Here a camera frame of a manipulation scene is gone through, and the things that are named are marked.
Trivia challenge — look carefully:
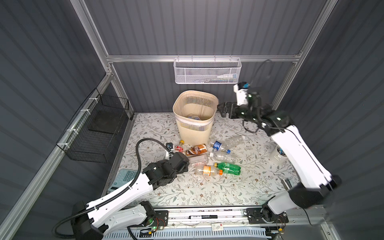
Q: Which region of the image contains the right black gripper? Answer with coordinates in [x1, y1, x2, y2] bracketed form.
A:
[215, 101, 255, 125]

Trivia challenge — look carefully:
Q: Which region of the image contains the clear bottle pink label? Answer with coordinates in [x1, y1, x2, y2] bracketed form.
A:
[189, 154, 209, 168]

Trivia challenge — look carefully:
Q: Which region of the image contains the brown Nescafe bottle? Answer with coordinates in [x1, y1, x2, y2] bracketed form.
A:
[185, 144, 208, 157]

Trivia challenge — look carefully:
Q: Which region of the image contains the orange label clear bottle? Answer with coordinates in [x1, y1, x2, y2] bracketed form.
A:
[195, 165, 223, 177]

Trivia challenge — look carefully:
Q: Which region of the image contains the clear bottle blue label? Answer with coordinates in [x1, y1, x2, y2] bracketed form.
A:
[209, 135, 246, 152]

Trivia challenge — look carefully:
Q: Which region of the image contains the green bottle orange cap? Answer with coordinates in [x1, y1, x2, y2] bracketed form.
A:
[214, 162, 241, 176]

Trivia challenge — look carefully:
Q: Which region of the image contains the Pepsi label clear bottle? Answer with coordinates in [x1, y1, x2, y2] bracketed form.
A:
[187, 114, 201, 121]

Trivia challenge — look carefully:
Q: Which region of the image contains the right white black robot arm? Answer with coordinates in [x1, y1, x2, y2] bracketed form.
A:
[218, 92, 342, 223]

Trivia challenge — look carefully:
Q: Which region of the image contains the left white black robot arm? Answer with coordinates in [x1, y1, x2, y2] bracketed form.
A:
[71, 152, 190, 240]

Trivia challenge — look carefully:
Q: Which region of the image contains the beige slatted plastic bin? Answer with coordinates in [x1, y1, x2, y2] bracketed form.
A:
[173, 90, 219, 146]

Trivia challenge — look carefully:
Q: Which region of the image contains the clear cola bottle yellow cap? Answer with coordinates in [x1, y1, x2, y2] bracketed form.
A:
[174, 140, 185, 153]

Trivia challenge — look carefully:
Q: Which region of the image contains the white tube in basket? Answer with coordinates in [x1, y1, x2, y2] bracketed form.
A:
[217, 74, 238, 80]

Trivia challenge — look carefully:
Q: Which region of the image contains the clear bottle blue cap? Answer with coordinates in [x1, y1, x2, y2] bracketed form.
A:
[209, 151, 237, 164]

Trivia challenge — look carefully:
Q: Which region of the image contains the black marker pen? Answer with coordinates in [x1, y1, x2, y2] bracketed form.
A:
[188, 215, 218, 220]

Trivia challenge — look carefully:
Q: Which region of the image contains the light blue calculator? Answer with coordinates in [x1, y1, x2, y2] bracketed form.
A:
[107, 169, 137, 194]

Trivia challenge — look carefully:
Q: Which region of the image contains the white cup with tools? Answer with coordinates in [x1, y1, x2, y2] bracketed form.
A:
[269, 145, 289, 166]

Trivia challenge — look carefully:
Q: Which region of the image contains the small white device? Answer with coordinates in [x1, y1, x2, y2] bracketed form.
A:
[281, 178, 293, 191]

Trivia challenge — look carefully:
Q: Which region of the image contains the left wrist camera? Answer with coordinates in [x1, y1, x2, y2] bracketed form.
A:
[166, 143, 174, 152]

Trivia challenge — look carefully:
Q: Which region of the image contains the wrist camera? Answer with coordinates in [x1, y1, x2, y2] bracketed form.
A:
[166, 143, 174, 152]
[233, 82, 250, 106]

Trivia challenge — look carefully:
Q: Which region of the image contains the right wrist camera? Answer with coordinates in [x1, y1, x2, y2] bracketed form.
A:
[233, 82, 250, 106]

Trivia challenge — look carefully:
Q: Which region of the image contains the white wire mesh basket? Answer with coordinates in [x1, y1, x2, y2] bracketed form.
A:
[173, 58, 242, 85]

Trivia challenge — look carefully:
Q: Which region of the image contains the black wire mesh basket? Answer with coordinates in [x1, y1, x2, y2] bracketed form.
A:
[57, 91, 131, 164]

